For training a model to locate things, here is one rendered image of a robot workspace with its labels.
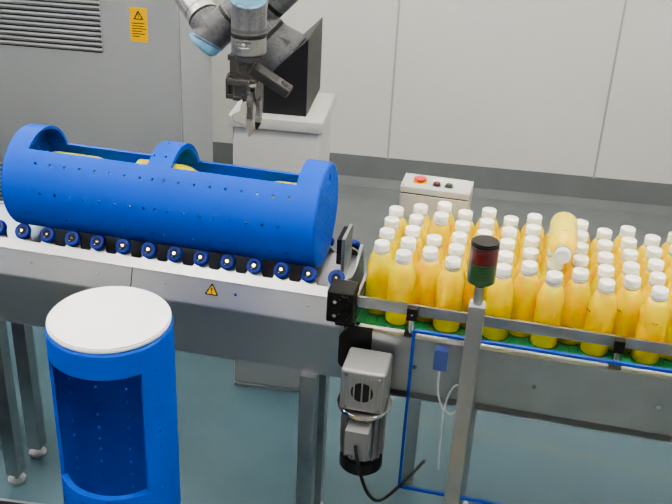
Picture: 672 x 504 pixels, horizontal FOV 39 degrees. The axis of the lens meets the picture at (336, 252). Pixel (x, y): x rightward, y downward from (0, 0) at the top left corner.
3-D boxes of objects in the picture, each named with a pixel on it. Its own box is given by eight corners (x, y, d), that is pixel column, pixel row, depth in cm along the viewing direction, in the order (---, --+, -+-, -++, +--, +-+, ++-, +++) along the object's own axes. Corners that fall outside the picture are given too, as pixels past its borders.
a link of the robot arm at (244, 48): (270, 33, 247) (259, 42, 238) (270, 52, 249) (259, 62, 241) (237, 30, 248) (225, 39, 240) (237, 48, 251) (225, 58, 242)
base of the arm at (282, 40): (273, 64, 336) (253, 42, 334) (311, 30, 327) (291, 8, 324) (258, 83, 320) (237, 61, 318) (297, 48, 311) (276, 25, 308)
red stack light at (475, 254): (470, 252, 215) (472, 236, 213) (498, 256, 213) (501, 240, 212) (467, 265, 209) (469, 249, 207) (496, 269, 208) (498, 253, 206)
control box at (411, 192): (403, 203, 287) (406, 171, 282) (470, 212, 283) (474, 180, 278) (397, 217, 278) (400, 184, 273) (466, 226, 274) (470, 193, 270)
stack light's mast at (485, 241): (465, 294, 220) (472, 232, 212) (492, 298, 219) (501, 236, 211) (462, 308, 214) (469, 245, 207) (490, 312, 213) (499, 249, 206)
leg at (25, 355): (34, 446, 333) (14, 290, 304) (49, 449, 332) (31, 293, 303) (26, 457, 328) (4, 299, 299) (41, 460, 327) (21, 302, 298)
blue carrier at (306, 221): (57, 189, 291) (41, 105, 274) (338, 229, 275) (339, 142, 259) (11, 242, 269) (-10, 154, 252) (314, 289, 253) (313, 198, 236)
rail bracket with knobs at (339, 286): (333, 308, 251) (334, 274, 246) (360, 312, 249) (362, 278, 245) (324, 327, 242) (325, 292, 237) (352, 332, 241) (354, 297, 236)
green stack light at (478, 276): (467, 271, 217) (470, 252, 215) (496, 275, 216) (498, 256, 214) (464, 284, 211) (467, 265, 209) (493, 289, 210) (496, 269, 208)
